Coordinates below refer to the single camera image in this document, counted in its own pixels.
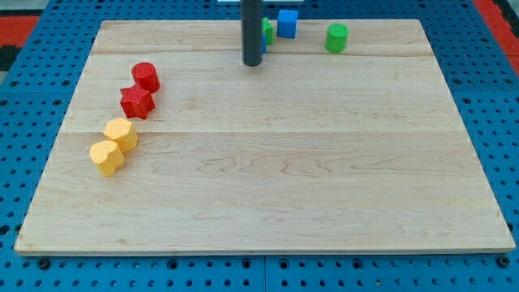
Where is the blue block behind rod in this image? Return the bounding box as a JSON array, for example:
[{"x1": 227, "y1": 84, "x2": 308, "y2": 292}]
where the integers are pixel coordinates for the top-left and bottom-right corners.
[{"x1": 260, "y1": 34, "x2": 267, "y2": 54}]

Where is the green block behind rod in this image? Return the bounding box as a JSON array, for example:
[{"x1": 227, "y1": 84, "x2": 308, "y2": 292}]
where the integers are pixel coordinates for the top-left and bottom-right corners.
[{"x1": 262, "y1": 17, "x2": 274, "y2": 45}]

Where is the red cylinder block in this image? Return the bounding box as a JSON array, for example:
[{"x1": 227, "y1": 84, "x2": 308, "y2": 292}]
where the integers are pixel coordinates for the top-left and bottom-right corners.
[{"x1": 131, "y1": 62, "x2": 161, "y2": 93}]

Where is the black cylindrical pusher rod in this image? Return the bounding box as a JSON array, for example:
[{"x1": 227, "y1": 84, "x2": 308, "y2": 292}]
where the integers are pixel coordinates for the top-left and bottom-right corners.
[{"x1": 240, "y1": 0, "x2": 263, "y2": 67}]

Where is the light wooden board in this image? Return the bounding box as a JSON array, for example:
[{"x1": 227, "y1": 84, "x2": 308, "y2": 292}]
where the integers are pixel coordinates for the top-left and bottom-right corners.
[{"x1": 15, "y1": 19, "x2": 516, "y2": 256}]

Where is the blue cube block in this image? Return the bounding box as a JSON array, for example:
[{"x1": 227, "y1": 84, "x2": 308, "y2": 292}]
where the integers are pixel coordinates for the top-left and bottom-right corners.
[{"x1": 277, "y1": 10, "x2": 298, "y2": 39}]

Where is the green cylinder block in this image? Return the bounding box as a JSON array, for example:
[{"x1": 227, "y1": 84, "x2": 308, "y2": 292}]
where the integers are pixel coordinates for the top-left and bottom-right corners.
[{"x1": 324, "y1": 23, "x2": 350, "y2": 54}]

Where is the yellow heart block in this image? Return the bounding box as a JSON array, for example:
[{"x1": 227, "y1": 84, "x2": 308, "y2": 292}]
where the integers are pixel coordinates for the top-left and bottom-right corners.
[{"x1": 89, "y1": 140, "x2": 126, "y2": 177}]

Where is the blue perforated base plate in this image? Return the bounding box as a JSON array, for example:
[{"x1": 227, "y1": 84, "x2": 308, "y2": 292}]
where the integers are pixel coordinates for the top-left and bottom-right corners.
[{"x1": 1, "y1": 1, "x2": 518, "y2": 291}]

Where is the yellow hexagon block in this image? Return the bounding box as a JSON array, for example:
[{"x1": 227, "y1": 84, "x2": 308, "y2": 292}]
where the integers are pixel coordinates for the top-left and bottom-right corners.
[{"x1": 103, "y1": 118, "x2": 138, "y2": 152}]

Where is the red star block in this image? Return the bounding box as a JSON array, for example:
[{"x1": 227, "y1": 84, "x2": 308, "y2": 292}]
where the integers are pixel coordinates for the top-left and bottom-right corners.
[{"x1": 120, "y1": 84, "x2": 155, "y2": 119}]

